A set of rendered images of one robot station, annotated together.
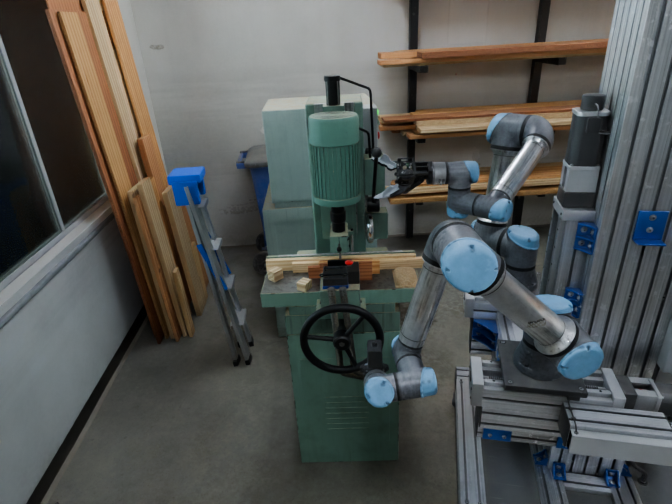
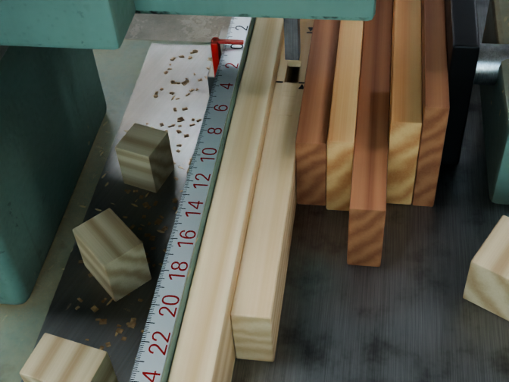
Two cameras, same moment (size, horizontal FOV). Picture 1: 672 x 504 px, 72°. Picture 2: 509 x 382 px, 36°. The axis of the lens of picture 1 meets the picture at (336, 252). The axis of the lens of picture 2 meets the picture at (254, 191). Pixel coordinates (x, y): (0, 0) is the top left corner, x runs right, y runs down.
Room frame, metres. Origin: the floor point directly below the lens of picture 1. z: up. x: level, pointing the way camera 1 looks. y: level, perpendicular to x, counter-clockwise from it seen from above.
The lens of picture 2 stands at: (1.60, 0.38, 1.25)
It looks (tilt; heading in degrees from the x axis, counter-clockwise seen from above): 46 degrees down; 279
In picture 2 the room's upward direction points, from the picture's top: 5 degrees counter-clockwise
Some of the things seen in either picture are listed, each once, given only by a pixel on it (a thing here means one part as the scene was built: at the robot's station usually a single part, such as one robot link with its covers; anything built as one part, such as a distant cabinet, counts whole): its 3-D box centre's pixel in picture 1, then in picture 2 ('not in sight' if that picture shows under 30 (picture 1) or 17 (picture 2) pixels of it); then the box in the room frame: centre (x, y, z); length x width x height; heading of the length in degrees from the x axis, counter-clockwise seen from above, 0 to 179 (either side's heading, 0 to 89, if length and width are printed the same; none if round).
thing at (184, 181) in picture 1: (215, 271); not in sight; (2.30, 0.68, 0.58); 0.27 x 0.25 x 1.16; 94
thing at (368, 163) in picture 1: (374, 174); not in sight; (1.84, -0.18, 1.23); 0.09 x 0.08 x 0.15; 178
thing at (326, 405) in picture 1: (345, 358); not in sight; (1.75, -0.02, 0.36); 0.58 x 0.45 x 0.71; 178
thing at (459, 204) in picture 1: (462, 202); not in sight; (1.49, -0.44, 1.22); 0.11 x 0.08 x 0.11; 44
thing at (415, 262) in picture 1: (361, 264); (305, 20); (1.63, -0.10, 0.92); 0.55 x 0.02 x 0.04; 88
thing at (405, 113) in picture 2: not in sight; (403, 82); (1.56, -0.01, 0.93); 0.15 x 0.02 x 0.07; 88
